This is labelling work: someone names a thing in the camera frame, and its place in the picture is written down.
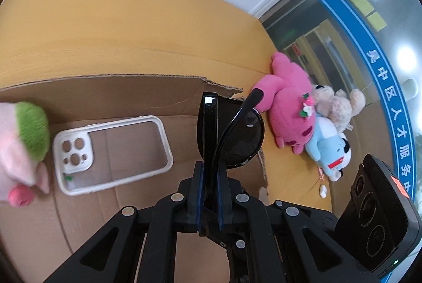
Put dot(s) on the yellow sticky note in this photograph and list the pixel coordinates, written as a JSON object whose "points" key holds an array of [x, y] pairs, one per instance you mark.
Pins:
{"points": [[360, 2], [367, 8], [377, 21]]}

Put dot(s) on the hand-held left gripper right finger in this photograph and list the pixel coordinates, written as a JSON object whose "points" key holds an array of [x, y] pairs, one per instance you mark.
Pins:
{"points": [[220, 197]]}

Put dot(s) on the black sunglasses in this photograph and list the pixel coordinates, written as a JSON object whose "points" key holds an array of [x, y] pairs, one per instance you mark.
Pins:
{"points": [[237, 144]]}

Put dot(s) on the beige plush bear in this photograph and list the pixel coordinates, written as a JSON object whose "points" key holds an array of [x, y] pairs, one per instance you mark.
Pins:
{"points": [[333, 105]]}

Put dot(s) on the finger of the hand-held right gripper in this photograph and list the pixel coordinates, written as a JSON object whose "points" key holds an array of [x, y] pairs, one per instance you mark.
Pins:
{"points": [[313, 215]]}

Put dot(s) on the white clear phone case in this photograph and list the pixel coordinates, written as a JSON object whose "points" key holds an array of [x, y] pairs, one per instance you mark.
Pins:
{"points": [[89, 141]]}

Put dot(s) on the brown cardboard box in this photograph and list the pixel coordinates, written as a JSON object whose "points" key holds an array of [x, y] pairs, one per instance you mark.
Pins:
{"points": [[132, 98]]}

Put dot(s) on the blue banner strip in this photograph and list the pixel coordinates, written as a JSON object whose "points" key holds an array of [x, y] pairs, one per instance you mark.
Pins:
{"points": [[379, 65]]}

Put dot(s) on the wooden doors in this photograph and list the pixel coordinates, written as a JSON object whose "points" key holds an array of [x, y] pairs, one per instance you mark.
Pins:
{"points": [[329, 49]]}

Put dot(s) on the pink plush toy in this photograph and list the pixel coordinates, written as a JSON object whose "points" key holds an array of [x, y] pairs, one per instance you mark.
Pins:
{"points": [[286, 105]]}

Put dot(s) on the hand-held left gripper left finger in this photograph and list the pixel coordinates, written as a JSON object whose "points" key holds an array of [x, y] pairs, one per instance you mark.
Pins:
{"points": [[198, 197]]}

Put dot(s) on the blue and white plush toy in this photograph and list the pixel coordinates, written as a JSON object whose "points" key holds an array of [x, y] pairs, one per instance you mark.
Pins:
{"points": [[324, 144]]}

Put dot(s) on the small white charm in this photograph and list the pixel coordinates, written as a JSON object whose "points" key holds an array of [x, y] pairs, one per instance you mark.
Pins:
{"points": [[322, 191]]}

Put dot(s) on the pastel plush toy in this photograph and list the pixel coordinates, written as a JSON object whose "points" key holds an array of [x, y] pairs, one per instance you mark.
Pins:
{"points": [[13, 144]]}

